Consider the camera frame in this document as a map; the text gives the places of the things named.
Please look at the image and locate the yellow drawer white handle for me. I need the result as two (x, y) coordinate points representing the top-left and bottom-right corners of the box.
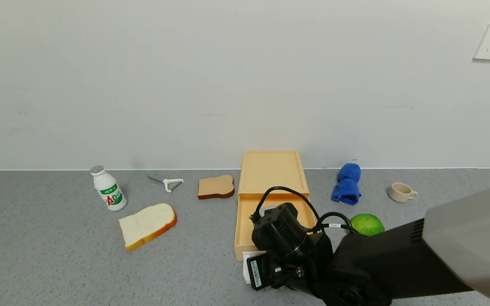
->
(234, 193), (317, 285)

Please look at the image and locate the brown toast slice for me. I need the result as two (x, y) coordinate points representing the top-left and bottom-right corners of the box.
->
(197, 174), (235, 200)

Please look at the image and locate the white peeler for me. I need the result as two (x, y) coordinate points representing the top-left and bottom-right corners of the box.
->
(148, 175), (184, 193)

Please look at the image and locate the blue rolled towel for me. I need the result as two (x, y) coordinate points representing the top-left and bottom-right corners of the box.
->
(331, 163), (362, 206)

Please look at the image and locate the white bread slice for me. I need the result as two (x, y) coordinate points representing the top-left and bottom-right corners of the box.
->
(118, 203), (178, 252)

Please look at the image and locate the white milk bottle green label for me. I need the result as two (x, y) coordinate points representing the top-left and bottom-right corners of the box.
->
(90, 165), (127, 212)

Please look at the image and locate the green lime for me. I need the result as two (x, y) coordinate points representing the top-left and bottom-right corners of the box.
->
(350, 213), (385, 237)

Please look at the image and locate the beige cup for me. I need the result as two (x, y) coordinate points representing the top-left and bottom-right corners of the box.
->
(387, 182), (419, 203)

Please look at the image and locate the black camera cable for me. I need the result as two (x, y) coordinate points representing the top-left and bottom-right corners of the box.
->
(250, 186), (320, 226)

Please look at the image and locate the black cable with white tag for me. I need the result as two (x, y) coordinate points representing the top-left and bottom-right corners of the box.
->
(312, 211), (358, 235)

